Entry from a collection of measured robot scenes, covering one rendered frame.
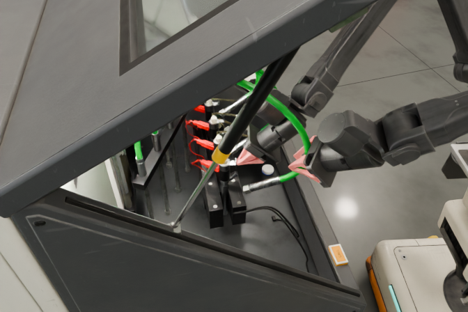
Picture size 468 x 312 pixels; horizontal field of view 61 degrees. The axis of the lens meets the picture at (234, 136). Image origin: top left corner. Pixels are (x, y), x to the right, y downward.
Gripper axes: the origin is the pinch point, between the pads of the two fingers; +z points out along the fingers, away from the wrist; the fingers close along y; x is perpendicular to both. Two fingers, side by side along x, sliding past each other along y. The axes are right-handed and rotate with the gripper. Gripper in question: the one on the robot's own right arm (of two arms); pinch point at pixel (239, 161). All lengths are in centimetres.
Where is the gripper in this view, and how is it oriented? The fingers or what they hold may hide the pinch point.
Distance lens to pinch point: 98.9
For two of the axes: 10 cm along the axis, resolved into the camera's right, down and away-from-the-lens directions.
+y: -7.5, -4.8, -4.6
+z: -6.7, 5.3, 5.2
